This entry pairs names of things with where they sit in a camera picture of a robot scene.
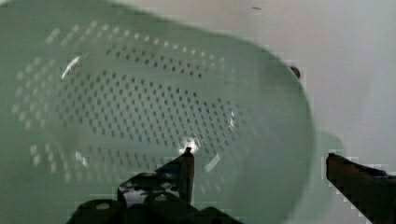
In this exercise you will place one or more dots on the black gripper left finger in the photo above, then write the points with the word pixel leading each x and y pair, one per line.
pixel 175 177

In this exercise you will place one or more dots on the green plastic strainer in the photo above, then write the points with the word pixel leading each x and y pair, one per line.
pixel 94 92

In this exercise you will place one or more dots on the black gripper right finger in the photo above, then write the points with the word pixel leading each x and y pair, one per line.
pixel 371 191

